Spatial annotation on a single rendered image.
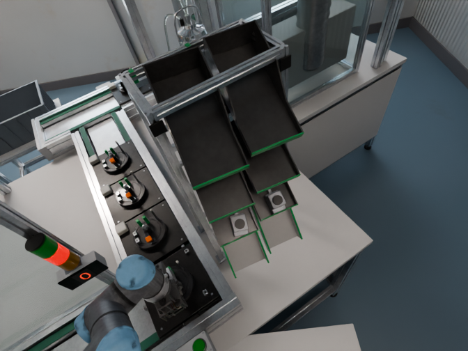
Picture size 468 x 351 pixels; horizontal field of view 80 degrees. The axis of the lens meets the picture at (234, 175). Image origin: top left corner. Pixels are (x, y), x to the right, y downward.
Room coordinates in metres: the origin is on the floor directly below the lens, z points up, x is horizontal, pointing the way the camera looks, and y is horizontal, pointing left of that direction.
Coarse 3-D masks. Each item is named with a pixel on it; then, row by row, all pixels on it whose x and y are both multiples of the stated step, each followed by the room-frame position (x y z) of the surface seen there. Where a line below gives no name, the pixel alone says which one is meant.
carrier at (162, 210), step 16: (160, 208) 0.70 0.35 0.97; (128, 224) 0.66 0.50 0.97; (144, 224) 0.59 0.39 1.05; (160, 224) 0.61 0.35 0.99; (176, 224) 0.60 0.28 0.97; (128, 240) 0.58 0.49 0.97; (144, 240) 0.55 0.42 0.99; (160, 240) 0.54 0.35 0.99; (176, 240) 0.53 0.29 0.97; (144, 256) 0.49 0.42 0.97; (160, 256) 0.48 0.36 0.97
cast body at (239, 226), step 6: (234, 216) 0.41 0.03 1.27; (240, 216) 0.40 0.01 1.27; (234, 222) 0.39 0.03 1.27; (240, 222) 0.38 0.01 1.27; (246, 222) 0.38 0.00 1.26; (234, 228) 0.37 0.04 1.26; (240, 228) 0.37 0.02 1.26; (246, 228) 0.37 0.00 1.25; (234, 234) 0.37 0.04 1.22; (240, 234) 0.37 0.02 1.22
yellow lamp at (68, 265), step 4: (72, 252) 0.40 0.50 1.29; (72, 256) 0.39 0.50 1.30; (76, 256) 0.39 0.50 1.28; (68, 260) 0.37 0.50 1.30; (72, 260) 0.38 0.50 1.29; (76, 260) 0.38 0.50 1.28; (64, 264) 0.37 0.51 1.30; (68, 264) 0.37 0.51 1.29; (72, 264) 0.37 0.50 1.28; (76, 264) 0.38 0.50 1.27; (64, 268) 0.36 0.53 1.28; (68, 268) 0.36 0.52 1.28; (72, 268) 0.37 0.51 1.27
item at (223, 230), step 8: (248, 208) 0.45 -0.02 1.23; (248, 216) 0.43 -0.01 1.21; (216, 224) 0.42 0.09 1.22; (224, 224) 0.42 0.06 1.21; (248, 224) 0.40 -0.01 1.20; (256, 224) 0.39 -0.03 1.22; (216, 232) 0.40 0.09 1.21; (224, 232) 0.40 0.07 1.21; (232, 232) 0.39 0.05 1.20; (224, 240) 0.37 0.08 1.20; (232, 240) 0.37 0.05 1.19
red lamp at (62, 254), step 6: (60, 246) 0.40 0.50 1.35; (60, 252) 0.38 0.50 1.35; (66, 252) 0.39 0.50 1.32; (42, 258) 0.37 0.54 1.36; (48, 258) 0.36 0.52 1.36; (54, 258) 0.37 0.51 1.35; (60, 258) 0.37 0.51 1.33; (66, 258) 0.38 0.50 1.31; (54, 264) 0.36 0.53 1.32; (60, 264) 0.36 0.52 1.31
